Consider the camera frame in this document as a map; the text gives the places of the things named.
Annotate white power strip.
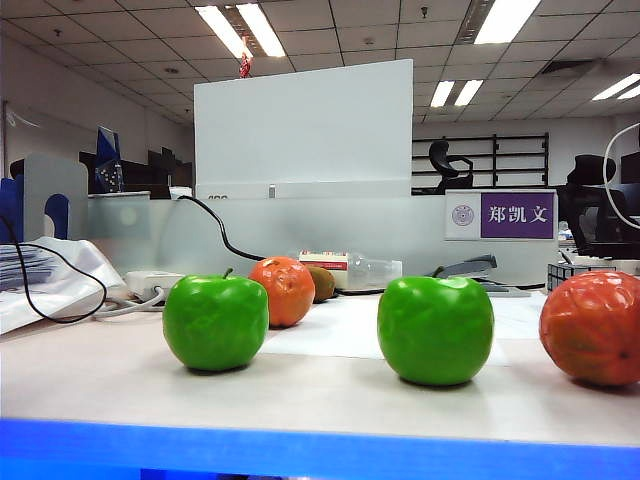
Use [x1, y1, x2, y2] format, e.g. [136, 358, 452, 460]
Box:
[124, 270, 186, 303]

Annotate thick black cable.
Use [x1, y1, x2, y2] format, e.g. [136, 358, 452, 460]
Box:
[175, 194, 266, 262]

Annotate fluorescent ceiling light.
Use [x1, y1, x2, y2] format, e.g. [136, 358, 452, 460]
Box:
[195, 3, 287, 59]
[429, 79, 485, 108]
[591, 73, 640, 102]
[472, 0, 543, 45]

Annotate blue glass trophy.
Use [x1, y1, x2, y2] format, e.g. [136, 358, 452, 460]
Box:
[94, 126, 125, 194]

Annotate grey stapler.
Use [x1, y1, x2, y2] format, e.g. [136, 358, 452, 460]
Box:
[423, 253, 532, 299]

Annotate artificial orange fruit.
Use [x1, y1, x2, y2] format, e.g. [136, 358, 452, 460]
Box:
[248, 256, 317, 330]
[538, 270, 640, 388]

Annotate red hanging ornament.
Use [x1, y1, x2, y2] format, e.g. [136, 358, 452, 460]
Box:
[238, 37, 254, 80]

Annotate clear bottle red label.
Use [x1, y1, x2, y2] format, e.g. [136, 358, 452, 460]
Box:
[298, 249, 404, 292]

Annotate blue file holder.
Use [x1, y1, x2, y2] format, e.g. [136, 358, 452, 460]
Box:
[0, 177, 25, 245]

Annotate white paper sheet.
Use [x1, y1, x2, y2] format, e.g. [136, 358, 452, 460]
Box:
[487, 291, 549, 341]

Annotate white plastic bag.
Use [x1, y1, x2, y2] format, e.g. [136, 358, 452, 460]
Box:
[0, 235, 130, 335]

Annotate black mesh office chair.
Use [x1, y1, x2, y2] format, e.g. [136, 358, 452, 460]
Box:
[555, 154, 640, 260]

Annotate silver mirror cube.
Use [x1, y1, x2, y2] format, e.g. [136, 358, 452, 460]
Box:
[546, 262, 574, 291]

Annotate purple white name sign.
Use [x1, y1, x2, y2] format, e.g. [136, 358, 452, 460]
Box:
[444, 189, 558, 242]

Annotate white board panel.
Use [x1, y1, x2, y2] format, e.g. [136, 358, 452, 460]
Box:
[193, 58, 415, 200]

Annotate white adapter cable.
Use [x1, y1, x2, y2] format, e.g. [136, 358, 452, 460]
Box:
[92, 285, 166, 321]

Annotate dark cabinet row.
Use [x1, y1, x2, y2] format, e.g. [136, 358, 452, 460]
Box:
[78, 146, 194, 194]

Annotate brown kiwi fruit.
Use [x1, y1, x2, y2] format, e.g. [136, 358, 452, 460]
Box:
[305, 265, 337, 304]

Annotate black shelf rack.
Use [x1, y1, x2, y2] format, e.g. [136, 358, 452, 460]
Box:
[411, 132, 550, 190]

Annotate green plastic apple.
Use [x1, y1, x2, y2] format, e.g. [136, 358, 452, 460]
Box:
[377, 266, 496, 387]
[161, 267, 270, 372]

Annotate thin black cable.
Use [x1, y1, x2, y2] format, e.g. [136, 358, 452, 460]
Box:
[0, 214, 108, 324]

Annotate frosted glass desk partition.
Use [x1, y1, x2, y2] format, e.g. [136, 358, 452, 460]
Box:
[87, 192, 559, 289]

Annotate white looped cable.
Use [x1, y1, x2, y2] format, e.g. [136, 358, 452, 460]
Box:
[602, 121, 640, 226]

